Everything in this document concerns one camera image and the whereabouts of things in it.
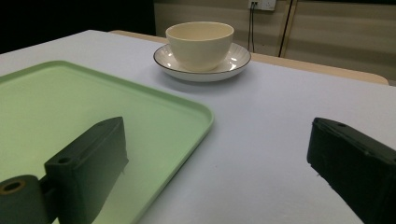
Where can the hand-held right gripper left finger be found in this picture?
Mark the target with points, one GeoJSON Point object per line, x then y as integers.
{"type": "Point", "coordinates": [90, 165]}

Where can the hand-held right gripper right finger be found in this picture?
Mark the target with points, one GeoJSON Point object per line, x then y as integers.
{"type": "Point", "coordinates": [351, 155]}

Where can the green plastic tray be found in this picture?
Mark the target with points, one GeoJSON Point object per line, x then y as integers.
{"type": "Point", "coordinates": [93, 99]}

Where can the white plate with dark rim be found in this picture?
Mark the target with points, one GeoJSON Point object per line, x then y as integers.
{"type": "Point", "coordinates": [230, 63]}

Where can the cream ceramic bowl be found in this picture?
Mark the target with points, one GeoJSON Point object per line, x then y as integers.
{"type": "Point", "coordinates": [199, 46]}

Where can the white tablecloth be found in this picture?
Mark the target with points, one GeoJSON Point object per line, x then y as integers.
{"type": "Point", "coordinates": [264, 130]}

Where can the white wall socket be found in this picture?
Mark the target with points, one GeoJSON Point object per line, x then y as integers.
{"type": "Point", "coordinates": [263, 4]}

